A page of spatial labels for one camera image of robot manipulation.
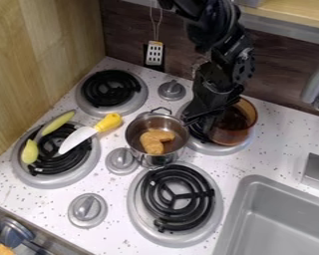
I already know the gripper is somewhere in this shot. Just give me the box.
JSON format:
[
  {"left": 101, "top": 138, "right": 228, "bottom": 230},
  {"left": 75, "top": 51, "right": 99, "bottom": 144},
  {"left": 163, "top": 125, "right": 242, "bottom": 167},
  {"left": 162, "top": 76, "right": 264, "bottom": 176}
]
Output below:
[{"left": 180, "top": 60, "right": 248, "bottom": 137}]

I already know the orange pot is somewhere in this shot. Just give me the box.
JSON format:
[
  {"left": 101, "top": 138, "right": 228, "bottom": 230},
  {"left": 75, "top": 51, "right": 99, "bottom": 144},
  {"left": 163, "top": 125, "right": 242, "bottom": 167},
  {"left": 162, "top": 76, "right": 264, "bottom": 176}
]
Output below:
[{"left": 204, "top": 97, "right": 260, "bottom": 147}]

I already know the silver pot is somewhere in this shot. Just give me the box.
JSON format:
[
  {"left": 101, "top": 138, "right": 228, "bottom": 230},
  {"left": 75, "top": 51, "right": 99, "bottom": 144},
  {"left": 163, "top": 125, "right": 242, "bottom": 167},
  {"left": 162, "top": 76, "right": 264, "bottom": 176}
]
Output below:
[{"left": 123, "top": 106, "right": 192, "bottom": 169}]

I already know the white hanging toy grater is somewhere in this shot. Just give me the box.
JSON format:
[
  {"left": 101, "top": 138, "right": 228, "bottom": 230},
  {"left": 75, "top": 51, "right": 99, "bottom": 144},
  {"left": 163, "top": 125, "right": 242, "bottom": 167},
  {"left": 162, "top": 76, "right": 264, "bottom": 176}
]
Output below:
[{"left": 143, "top": 5, "right": 166, "bottom": 68}]

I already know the tan toy food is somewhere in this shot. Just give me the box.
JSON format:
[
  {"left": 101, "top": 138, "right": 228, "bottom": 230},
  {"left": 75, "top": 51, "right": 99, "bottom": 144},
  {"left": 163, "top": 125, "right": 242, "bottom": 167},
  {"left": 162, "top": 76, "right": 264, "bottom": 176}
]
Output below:
[{"left": 138, "top": 127, "right": 177, "bottom": 156}]

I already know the tap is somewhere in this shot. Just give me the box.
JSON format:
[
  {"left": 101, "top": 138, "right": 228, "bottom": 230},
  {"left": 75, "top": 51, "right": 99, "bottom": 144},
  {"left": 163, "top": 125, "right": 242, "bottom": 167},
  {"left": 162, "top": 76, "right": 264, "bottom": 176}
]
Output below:
[{"left": 299, "top": 63, "right": 319, "bottom": 114}]

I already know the toy stove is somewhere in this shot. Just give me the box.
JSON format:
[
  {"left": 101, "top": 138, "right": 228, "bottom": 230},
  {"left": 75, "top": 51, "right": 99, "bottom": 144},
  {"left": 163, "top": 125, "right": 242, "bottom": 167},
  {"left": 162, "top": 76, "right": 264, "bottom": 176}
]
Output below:
[{"left": 7, "top": 68, "right": 262, "bottom": 249}]

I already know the yellow toy knife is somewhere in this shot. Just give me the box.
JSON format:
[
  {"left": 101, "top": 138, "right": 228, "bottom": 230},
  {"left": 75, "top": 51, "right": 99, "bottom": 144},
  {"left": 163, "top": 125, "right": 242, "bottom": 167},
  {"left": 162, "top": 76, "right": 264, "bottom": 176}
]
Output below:
[{"left": 57, "top": 113, "right": 124, "bottom": 155}]

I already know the toy sink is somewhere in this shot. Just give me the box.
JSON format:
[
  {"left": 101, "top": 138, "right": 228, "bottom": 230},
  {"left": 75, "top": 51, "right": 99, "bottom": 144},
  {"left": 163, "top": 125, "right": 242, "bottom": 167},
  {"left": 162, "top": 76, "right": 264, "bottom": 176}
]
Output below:
[{"left": 211, "top": 173, "right": 319, "bottom": 255}]

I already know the yellow green tool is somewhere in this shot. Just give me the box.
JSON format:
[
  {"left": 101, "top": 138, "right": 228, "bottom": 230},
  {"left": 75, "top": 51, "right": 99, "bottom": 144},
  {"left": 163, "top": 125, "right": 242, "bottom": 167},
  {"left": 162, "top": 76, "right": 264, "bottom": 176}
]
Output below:
[{"left": 19, "top": 110, "right": 78, "bottom": 165}]

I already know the orange toy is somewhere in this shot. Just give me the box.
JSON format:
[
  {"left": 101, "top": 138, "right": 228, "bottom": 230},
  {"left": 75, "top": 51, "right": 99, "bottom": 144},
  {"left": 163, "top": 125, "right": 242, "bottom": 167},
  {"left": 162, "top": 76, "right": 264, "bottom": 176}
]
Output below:
[{"left": 0, "top": 243, "right": 16, "bottom": 255}]

